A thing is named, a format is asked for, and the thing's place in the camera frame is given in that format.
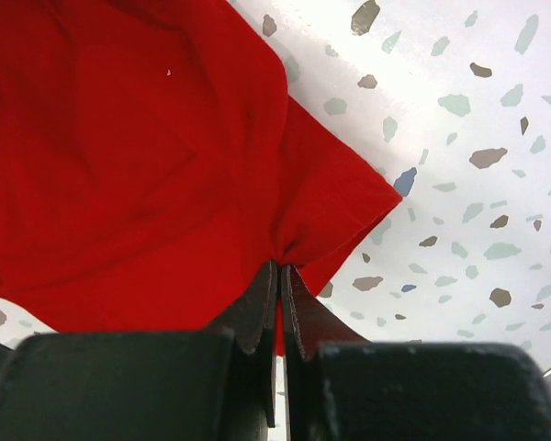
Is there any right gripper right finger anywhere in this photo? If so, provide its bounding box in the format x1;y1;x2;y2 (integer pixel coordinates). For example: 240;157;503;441
280;266;551;440

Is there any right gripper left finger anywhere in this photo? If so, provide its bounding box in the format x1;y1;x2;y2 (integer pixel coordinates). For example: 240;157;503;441
0;262;278;441

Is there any red t shirt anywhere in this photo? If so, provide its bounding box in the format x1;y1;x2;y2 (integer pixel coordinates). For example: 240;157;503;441
0;1;400;333

